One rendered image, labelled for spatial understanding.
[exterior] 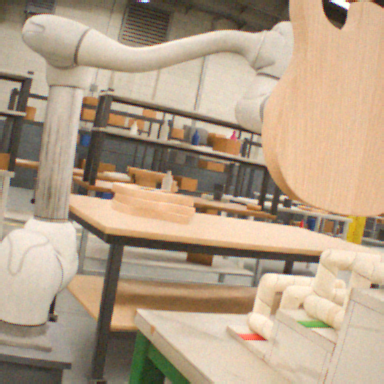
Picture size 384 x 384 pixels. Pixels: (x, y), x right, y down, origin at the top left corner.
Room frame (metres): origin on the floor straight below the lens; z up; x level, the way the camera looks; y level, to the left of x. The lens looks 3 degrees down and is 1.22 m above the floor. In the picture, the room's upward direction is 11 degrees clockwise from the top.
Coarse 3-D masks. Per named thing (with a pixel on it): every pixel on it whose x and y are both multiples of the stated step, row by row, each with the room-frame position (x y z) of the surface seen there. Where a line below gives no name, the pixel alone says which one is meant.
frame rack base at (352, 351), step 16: (352, 288) 0.63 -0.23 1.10; (368, 288) 0.64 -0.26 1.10; (352, 304) 0.63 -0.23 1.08; (368, 304) 0.60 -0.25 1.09; (352, 320) 0.62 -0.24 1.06; (368, 320) 0.59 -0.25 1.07; (352, 336) 0.61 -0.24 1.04; (368, 336) 0.58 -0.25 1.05; (336, 352) 0.63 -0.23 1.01; (352, 352) 0.60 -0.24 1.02; (368, 352) 0.58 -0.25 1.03; (336, 368) 0.62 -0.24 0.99; (352, 368) 0.60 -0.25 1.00; (368, 368) 0.57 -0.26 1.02
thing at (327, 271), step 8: (320, 264) 0.76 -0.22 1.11; (328, 264) 0.75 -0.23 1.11; (336, 264) 0.76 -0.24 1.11; (320, 272) 0.76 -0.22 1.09; (328, 272) 0.75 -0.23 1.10; (336, 272) 0.76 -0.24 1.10; (320, 280) 0.76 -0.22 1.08; (328, 280) 0.75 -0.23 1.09; (320, 288) 0.76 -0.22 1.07; (328, 288) 0.75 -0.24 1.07; (320, 296) 0.75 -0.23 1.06; (328, 296) 0.76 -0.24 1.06
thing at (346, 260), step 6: (324, 252) 0.77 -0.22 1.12; (330, 252) 0.76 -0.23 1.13; (336, 252) 0.76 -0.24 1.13; (342, 252) 0.77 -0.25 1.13; (348, 252) 0.77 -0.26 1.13; (354, 252) 0.78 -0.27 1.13; (360, 252) 0.79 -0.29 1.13; (324, 258) 0.76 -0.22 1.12; (330, 258) 0.75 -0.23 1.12; (336, 258) 0.76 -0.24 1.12; (342, 258) 0.76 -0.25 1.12; (348, 258) 0.77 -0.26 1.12; (354, 258) 0.77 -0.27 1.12; (360, 258) 0.78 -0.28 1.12; (366, 258) 0.78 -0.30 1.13; (372, 258) 0.79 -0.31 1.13; (378, 258) 0.79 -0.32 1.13; (342, 264) 0.76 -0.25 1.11; (348, 264) 0.76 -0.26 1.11; (354, 264) 0.77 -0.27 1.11; (342, 270) 0.77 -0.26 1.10; (348, 270) 0.77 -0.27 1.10
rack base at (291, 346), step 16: (288, 320) 0.75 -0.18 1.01; (272, 336) 0.78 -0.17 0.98; (288, 336) 0.74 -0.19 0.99; (304, 336) 0.70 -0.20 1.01; (320, 336) 0.67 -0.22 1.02; (336, 336) 0.67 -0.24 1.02; (272, 352) 0.77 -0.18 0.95; (288, 352) 0.73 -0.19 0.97; (304, 352) 0.69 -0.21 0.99; (320, 352) 0.66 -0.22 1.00; (288, 368) 0.72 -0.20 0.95; (304, 368) 0.68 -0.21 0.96; (320, 368) 0.65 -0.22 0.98
